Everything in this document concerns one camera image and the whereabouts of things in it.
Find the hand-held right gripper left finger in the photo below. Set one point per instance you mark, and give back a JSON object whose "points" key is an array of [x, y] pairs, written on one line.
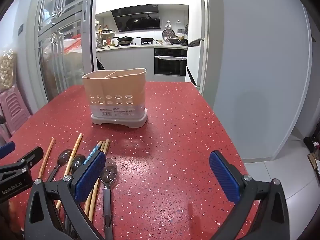
{"points": [[91, 177]]}

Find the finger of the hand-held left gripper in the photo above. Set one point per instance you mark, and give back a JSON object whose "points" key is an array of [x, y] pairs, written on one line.
{"points": [[30, 156], [6, 148]]}

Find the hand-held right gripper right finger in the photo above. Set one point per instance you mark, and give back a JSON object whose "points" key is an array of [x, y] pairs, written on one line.
{"points": [[223, 180]]}

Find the dark translucent spoon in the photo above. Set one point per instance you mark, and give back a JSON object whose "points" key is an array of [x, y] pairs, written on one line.
{"points": [[78, 163], [65, 157], [108, 172]]}

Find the blue patterned chopstick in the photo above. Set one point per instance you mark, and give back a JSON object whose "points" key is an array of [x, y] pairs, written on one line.
{"points": [[94, 151]]}

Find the beige plastic cutlery holder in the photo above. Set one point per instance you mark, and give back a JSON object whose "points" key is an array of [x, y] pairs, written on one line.
{"points": [[115, 115]]}

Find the stack of pink stools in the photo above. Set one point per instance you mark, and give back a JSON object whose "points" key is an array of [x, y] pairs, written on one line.
{"points": [[13, 110]]}

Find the clear bag of nuts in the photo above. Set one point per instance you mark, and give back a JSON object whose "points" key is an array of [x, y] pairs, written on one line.
{"points": [[7, 70]]}

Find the cardboard boxes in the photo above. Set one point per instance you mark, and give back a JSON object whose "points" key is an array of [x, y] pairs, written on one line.
{"points": [[313, 157]]}

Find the sliding glass door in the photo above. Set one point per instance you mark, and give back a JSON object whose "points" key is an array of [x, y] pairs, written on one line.
{"points": [[62, 67]]}

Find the red plastic basket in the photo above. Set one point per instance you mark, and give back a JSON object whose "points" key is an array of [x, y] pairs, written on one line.
{"points": [[72, 45]]}

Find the black built-in oven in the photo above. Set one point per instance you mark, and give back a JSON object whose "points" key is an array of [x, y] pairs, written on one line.
{"points": [[170, 62]]}

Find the spice rack with bottles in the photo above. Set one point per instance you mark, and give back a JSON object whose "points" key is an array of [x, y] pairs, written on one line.
{"points": [[105, 38]]}

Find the black wok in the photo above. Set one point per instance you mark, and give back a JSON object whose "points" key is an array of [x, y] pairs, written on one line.
{"points": [[123, 39]]}

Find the dark wok with food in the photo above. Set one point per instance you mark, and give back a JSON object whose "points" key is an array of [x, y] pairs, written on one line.
{"points": [[178, 40]]}

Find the black frying pan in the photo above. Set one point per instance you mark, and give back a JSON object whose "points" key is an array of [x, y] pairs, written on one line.
{"points": [[145, 40]]}

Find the round black skimmer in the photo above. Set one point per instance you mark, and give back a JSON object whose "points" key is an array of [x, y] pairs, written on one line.
{"points": [[186, 30]]}

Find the white refrigerator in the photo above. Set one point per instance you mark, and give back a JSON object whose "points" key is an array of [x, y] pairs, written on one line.
{"points": [[192, 17]]}

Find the black range hood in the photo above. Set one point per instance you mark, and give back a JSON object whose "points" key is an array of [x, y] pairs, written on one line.
{"points": [[137, 17]]}

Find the grey wall switch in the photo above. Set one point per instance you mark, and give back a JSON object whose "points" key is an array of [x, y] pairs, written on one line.
{"points": [[21, 28]]}

